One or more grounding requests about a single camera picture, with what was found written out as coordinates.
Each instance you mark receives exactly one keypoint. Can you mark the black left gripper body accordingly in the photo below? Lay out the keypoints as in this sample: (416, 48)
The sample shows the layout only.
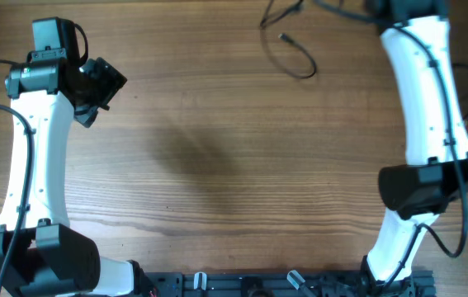
(101, 84)

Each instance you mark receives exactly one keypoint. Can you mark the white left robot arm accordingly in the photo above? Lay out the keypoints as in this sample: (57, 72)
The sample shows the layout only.
(40, 254)

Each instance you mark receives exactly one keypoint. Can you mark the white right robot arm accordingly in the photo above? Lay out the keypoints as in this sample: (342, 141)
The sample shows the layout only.
(415, 36)

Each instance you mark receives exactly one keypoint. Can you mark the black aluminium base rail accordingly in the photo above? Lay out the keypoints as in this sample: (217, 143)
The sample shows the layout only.
(323, 284)

